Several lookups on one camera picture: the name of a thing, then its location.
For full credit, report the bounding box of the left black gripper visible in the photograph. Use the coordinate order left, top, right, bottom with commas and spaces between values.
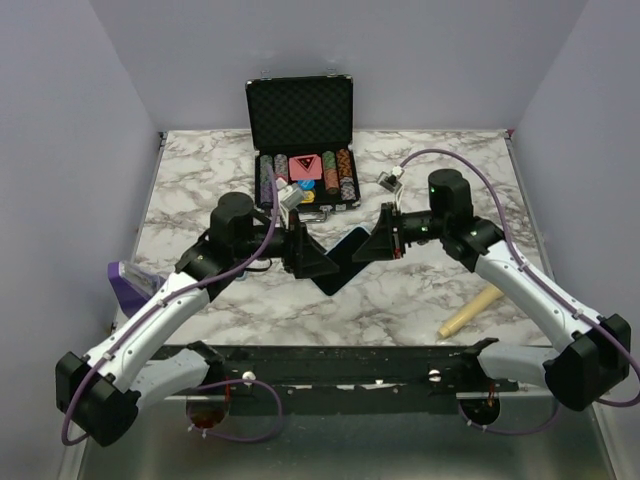
234, 209, 340, 280

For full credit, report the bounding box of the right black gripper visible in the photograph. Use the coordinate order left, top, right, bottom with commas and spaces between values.
353, 202, 449, 262

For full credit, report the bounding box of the black smartphone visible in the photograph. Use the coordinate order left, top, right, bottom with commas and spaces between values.
312, 226, 370, 297

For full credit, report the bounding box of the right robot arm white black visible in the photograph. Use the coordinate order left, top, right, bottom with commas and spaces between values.
353, 169, 631, 411

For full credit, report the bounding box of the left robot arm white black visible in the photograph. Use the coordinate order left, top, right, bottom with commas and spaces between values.
55, 192, 339, 447

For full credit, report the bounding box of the black aluminium poker chip case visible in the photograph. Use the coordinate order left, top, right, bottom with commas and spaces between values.
245, 75, 361, 213

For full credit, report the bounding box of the yellow dealer button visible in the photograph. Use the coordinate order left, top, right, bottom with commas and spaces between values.
301, 190, 316, 204

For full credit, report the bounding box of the blue dealer button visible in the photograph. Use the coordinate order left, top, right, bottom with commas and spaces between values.
297, 180, 315, 191

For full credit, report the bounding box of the pink card deck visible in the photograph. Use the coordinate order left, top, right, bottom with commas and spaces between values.
288, 154, 323, 181

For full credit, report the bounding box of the purple plastic card holder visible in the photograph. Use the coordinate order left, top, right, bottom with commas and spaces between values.
107, 261, 166, 318

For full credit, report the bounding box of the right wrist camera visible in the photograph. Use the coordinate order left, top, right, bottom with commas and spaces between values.
377, 166, 405, 207

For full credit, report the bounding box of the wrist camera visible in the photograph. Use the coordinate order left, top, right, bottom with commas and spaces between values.
276, 177, 305, 229
377, 166, 405, 207

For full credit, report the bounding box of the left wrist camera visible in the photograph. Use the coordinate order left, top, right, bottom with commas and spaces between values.
276, 177, 305, 229

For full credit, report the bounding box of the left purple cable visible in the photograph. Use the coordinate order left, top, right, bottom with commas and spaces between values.
59, 164, 281, 447

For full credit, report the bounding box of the purple cable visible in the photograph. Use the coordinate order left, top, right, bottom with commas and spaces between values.
394, 148, 640, 406
59, 164, 281, 447

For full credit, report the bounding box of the beige wooden handle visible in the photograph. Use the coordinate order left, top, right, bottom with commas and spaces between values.
437, 285, 503, 339

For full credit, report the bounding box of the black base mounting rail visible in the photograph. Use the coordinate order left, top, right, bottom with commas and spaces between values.
193, 342, 518, 415

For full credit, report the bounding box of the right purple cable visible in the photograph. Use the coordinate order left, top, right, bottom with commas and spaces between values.
394, 148, 640, 406

